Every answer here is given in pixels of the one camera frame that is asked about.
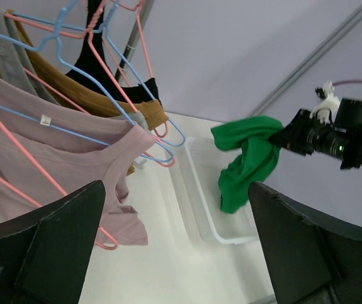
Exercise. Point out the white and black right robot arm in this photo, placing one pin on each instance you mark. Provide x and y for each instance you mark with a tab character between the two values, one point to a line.
342	139

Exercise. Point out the pink hanger under black top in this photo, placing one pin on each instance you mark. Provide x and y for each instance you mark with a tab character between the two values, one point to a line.
115	53

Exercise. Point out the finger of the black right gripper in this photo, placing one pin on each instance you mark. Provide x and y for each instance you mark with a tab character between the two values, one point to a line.
283	138

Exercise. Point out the grey tank top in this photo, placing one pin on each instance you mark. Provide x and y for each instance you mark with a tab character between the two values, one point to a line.
16	68

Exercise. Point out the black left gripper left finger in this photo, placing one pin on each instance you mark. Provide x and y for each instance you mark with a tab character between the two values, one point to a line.
44	254

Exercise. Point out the green tank top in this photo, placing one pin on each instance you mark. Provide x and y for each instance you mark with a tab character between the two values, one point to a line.
257	160

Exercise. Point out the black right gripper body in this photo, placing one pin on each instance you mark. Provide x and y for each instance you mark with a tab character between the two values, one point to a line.
300	134

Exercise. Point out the brown tank top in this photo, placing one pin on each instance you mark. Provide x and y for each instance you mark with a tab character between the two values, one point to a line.
80	96

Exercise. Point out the mauve pink tank top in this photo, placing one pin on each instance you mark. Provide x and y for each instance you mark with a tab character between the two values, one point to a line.
73	162

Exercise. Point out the white plastic basket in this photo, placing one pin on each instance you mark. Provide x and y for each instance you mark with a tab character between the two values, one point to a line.
201	164

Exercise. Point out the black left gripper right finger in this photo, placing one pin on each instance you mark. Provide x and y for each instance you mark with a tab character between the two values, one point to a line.
312	257

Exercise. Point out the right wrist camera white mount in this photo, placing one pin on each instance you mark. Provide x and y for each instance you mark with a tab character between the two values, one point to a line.
328	106

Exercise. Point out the black tank top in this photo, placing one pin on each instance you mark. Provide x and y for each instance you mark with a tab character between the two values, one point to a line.
144	91

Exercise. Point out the metal clothes rack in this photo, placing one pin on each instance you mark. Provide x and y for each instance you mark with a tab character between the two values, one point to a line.
142	9

